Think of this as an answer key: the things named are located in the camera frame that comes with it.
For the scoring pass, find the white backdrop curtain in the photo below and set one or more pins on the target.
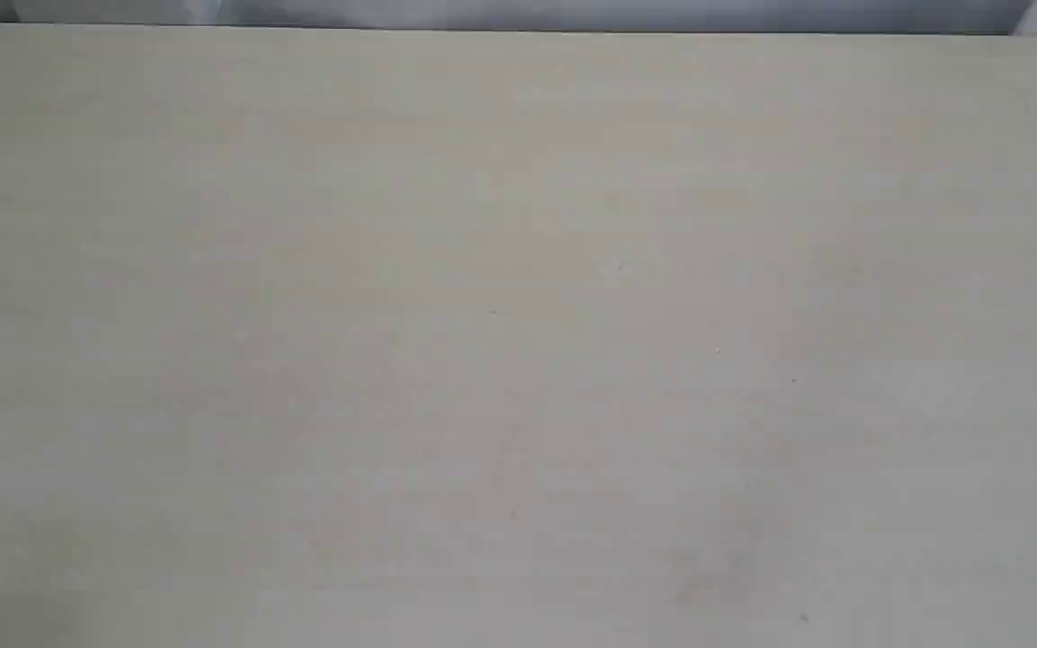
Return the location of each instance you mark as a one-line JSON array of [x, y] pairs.
[[892, 17]]

